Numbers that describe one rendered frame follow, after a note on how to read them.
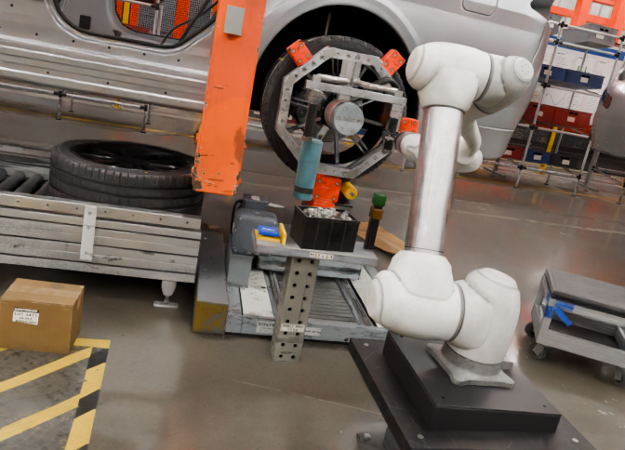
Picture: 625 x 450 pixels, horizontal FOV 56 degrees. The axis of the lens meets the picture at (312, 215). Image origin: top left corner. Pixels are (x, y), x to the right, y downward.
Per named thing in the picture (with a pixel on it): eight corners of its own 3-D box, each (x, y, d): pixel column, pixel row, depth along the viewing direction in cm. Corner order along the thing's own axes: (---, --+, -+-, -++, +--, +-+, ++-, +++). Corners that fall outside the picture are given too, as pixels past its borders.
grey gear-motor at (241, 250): (259, 257, 292) (271, 189, 282) (267, 293, 252) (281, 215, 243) (222, 253, 288) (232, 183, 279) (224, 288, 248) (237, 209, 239)
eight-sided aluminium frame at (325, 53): (382, 180, 276) (409, 62, 262) (386, 184, 270) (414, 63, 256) (267, 164, 264) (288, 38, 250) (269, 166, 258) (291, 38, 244)
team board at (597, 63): (575, 182, 852) (618, 44, 801) (598, 191, 806) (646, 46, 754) (483, 168, 814) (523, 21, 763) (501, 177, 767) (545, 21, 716)
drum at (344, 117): (350, 131, 267) (356, 99, 263) (362, 139, 247) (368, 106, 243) (319, 126, 264) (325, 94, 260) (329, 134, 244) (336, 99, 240)
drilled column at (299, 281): (295, 350, 226) (315, 246, 215) (299, 363, 217) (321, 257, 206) (269, 347, 224) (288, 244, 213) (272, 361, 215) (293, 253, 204)
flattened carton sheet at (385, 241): (377, 226, 419) (378, 222, 418) (425, 256, 374) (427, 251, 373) (341, 225, 404) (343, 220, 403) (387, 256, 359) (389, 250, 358)
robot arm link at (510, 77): (506, 79, 170) (463, 69, 167) (546, 49, 152) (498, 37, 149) (504, 122, 166) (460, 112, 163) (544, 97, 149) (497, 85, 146)
